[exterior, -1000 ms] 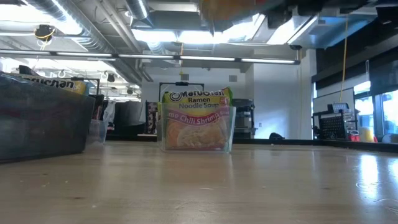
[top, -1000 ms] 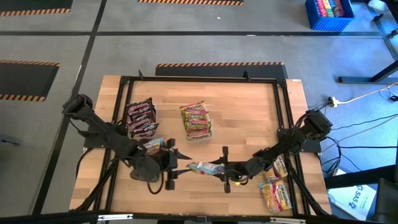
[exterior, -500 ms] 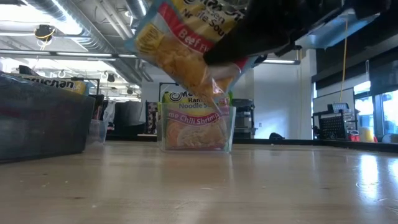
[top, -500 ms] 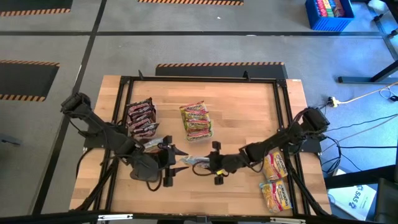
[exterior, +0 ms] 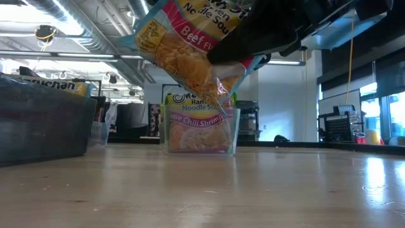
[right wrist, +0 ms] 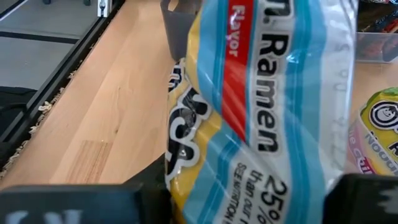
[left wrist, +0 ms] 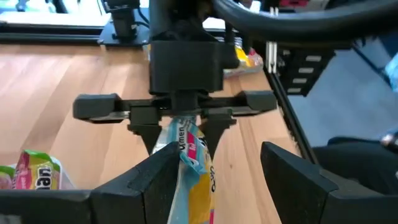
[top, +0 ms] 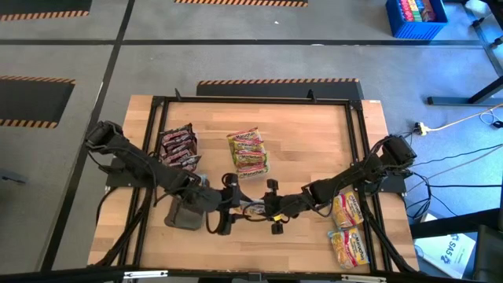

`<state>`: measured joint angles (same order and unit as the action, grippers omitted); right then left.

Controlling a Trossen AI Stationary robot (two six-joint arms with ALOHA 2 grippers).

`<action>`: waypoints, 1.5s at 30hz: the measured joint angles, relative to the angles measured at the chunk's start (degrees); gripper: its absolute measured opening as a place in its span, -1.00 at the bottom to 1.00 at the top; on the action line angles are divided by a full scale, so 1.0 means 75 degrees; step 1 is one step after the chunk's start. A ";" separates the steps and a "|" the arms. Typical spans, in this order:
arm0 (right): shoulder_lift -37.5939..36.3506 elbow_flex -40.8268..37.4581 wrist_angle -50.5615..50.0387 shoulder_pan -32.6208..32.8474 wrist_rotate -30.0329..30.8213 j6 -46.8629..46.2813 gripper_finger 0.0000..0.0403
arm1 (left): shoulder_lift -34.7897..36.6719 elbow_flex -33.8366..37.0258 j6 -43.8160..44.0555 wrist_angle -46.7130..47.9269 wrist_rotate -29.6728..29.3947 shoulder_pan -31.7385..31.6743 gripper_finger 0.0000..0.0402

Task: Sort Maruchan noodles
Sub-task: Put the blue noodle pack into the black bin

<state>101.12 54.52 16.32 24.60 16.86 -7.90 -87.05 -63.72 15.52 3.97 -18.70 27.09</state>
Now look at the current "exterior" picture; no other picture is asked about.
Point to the black aluminium rig frame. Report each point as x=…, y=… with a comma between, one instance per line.
x=316, y=145

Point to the white patterned fabric panel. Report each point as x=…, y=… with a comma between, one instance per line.
x=111, y=114

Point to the dark patterned fabric panel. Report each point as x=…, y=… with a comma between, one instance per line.
x=154, y=118

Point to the black partition panel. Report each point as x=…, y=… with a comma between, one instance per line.
x=129, y=117

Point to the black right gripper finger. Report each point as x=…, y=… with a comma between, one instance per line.
x=262, y=61
x=253, y=35

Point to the long ceiling light strip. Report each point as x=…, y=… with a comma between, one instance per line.
x=85, y=55
x=284, y=62

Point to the black dome-shaped object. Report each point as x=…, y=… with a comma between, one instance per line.
x=281, y=138

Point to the yellow plastic container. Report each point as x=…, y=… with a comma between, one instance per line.
x=373, y=136

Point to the silver rectangular ceiling duct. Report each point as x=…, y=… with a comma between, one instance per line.
x=341, y=31

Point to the silver ventilation duct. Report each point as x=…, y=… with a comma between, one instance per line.
x=95, y=38

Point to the dark grey equipment box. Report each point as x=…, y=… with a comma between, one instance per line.
x=41, y=133

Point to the green pink lime shrimp pack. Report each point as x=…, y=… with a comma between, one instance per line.
x=199, y=133

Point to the small red item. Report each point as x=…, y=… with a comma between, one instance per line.
x=359, y=140

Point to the black equipment cart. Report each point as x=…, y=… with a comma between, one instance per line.
x=248, y=120

